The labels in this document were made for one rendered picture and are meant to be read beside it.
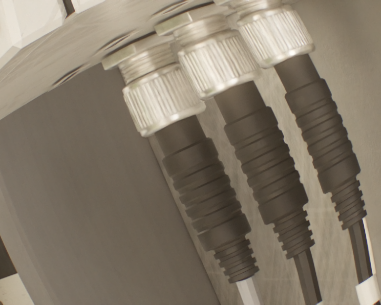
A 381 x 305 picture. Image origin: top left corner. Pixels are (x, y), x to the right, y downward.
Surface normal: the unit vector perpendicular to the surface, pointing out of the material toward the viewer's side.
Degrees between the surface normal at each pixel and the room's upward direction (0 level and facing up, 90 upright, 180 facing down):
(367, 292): 53
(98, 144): 44
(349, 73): 90
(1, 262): 39
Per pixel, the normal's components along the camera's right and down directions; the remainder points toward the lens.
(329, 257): -0.84, 0.38
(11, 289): 0.23, -0.43
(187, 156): -0.11, 0.03
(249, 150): -0.44, 0.18
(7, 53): -0.30, 0.91
